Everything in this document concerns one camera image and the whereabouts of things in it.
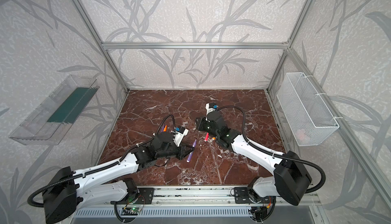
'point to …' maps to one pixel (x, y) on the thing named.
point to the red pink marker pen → (206, 137)
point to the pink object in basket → (301, 135)
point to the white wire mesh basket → (311, 122)
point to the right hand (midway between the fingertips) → (195, 114)
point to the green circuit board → (135, 208)
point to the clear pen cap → (184, 123)
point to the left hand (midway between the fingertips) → (195, 145)
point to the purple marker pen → (191, 153)
